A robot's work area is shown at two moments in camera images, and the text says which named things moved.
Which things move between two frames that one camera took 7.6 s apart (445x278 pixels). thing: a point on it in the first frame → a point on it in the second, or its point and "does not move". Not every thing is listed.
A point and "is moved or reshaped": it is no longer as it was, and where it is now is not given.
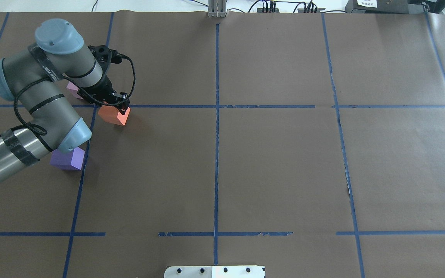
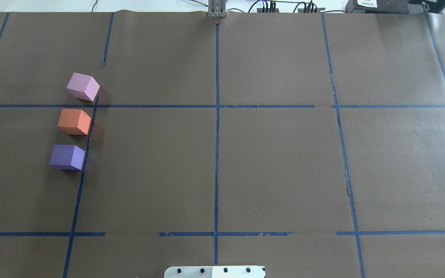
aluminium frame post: (216, 8) does not move
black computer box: (388, 6) does not move
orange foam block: (112, 114) is moved or reshaped
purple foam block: (70, 160) does not move
